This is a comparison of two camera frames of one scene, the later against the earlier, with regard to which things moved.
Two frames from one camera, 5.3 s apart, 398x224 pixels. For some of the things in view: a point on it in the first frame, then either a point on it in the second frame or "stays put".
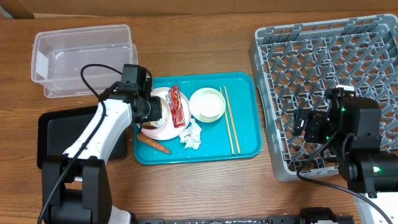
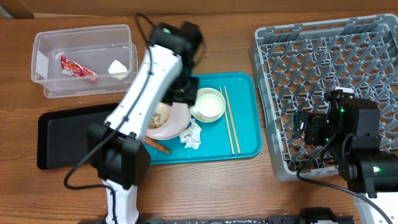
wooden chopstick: [232, 121] stays put
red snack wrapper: [176, 106] to [71, 68]
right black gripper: [313, 124] stays put
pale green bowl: [207, 104] stays put
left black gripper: [156, 113] to [190, 98]
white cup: [209, 105] stays put
